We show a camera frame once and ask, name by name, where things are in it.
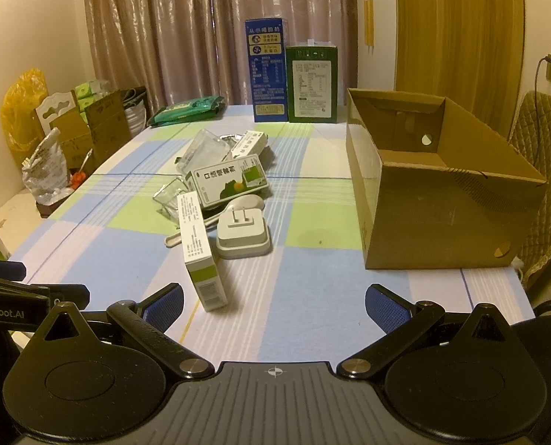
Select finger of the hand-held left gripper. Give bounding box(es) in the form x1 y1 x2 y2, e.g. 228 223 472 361
0 260 26 281
48 284 91 310

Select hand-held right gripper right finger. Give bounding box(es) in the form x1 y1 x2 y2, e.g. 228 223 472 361
337 283 517 382

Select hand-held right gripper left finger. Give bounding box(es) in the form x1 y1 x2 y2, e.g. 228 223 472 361
34 283 216 383

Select narrow white green medicine box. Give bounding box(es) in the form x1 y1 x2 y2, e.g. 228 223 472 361
176 192 227 312

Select checked cloth desktop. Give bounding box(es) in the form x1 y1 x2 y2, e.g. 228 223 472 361
7 104 536 367

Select white power adapter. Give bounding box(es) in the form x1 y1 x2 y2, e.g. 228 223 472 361
216 207 273 260

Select white crumpled snack bag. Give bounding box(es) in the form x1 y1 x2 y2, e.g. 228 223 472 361
22 127 70 205

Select small clear plastic cup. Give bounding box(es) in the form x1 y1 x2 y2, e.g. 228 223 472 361
152 175 197 218

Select white plastic spoon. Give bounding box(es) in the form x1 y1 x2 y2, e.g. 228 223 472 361
165 195 265 247

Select white medicine box green picture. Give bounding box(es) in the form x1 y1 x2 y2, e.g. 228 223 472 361
191 154 270 208

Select small brown cardboard box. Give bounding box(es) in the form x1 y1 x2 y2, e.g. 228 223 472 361
50 111 94 173

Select large clear plastic box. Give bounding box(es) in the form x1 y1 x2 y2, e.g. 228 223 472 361
176 129 239 177

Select yellow plastic bag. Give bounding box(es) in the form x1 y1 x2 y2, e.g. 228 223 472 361
1 69 49 165

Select cardboard box with white flap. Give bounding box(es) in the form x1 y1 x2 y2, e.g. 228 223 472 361
35 90 80 142

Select white ointment box plant print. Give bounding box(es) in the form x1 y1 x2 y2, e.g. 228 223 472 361
230 131 269 161

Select green wet wipes pack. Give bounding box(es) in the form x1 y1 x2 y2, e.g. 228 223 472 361
146 95 226 127

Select green packets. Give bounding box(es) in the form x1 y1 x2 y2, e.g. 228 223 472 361
74 81 108 108

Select chair with quilted cover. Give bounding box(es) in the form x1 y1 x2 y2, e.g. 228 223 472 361
507 90 551 288

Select dark green carton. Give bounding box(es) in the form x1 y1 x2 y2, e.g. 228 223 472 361
285 44 339 124

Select tall blue carton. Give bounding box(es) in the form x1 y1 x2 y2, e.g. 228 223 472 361
244 19 289 123

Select brown curtain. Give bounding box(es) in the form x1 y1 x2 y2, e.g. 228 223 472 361
82 0 357 107

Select wooden door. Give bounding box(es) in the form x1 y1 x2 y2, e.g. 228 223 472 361
393 0 527 135

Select orange handled screwdriver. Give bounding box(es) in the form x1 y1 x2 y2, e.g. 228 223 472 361
70 148 93 189

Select dark charger cable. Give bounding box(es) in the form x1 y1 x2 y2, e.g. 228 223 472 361
532 57 551 161

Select yellow wall hanging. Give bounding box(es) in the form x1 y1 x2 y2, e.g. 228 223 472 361
363 0 376 55

